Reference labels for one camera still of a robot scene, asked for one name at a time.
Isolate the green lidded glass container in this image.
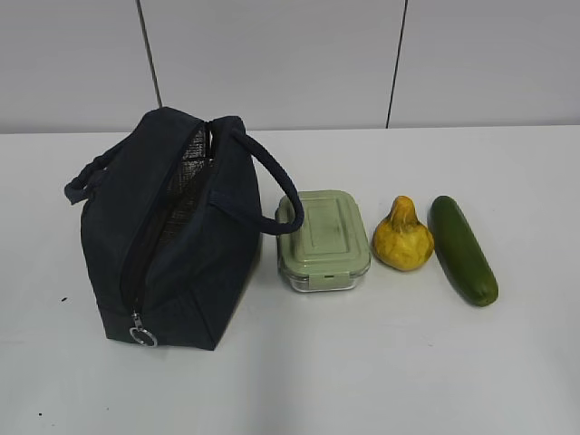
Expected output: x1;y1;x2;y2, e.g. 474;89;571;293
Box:
277;189;372;293

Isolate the yellow pear-shaped squash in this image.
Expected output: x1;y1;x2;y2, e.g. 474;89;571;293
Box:
372;196;434;272

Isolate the navy insulated lunch bag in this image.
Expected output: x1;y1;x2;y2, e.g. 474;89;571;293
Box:
64;107;305;350

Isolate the dark green cucumber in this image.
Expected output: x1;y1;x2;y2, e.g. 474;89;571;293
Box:
428;196;498;307

